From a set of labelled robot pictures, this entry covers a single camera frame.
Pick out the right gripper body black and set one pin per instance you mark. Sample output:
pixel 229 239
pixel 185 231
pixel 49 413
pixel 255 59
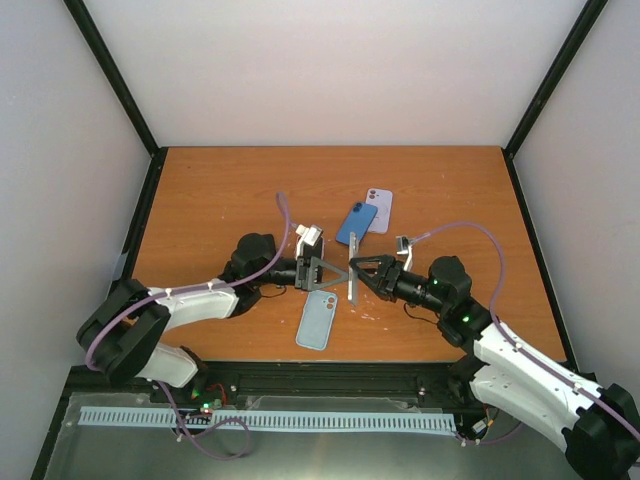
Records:
pixel 404 290

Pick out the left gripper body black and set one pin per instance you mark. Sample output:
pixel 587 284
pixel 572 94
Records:
pixel 299 279

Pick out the light blue phone case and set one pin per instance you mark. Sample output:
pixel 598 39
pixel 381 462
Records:
pixel 316 320

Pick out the lavender phone case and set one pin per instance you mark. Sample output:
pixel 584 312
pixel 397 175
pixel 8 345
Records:
pixel 382 199

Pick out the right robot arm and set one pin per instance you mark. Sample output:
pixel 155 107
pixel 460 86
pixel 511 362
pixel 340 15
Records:
pixel 596 427

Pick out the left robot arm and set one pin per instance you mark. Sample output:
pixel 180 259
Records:
pixel 122 338

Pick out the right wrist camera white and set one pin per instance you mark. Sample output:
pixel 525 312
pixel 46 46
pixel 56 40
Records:
pixel 404 247

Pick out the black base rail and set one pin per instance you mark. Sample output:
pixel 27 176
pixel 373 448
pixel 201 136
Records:
pixel 422 385

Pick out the light blue cable duct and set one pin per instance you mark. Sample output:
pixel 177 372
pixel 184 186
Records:
pixel 271 421

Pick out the right black frame post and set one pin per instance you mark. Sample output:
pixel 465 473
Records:
pixel 585 21

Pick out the black frame post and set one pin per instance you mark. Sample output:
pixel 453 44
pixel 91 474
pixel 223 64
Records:
pixel 98 47
pixel 585 21

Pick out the left black frame post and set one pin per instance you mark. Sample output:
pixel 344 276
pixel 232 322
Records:
pixel 98 47

